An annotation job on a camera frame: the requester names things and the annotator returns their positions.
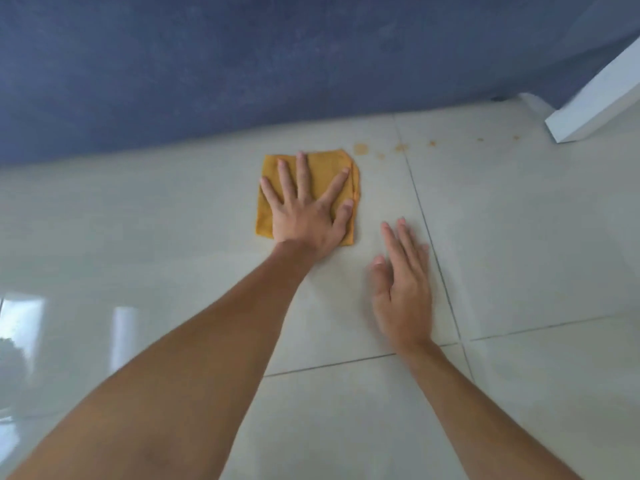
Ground person's left hand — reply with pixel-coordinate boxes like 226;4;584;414
259;152;356;259

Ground person's left forearm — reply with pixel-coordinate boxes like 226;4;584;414
7;241;322;480

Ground person's right forearm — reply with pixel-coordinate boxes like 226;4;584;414
396;339;585;480

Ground person's right hand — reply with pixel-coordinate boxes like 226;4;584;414
370;217;434;355

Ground orange spill spots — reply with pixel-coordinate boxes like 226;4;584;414
353;135;523;160

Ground orange cleaning cloth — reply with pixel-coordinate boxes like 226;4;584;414
254;149;362;247

